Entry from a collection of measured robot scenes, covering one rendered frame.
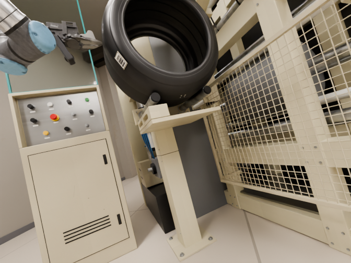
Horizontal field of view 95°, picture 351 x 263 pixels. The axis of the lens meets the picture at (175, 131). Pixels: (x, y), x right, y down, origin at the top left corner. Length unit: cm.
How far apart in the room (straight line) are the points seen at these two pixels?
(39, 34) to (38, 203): 101
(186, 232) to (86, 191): 74
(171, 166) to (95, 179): 56
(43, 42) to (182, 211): 108
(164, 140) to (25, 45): 78
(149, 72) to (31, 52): 41
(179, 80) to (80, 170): 94
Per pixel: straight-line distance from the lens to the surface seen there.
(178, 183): 113
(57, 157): 136
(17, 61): 85
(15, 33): 78
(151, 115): 71
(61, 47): 90
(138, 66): 74
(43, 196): 140
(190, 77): 79
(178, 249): 128
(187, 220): 121
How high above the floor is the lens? 69
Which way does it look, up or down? 3 degrees up
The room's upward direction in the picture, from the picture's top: 15 degrees counter-clockwise
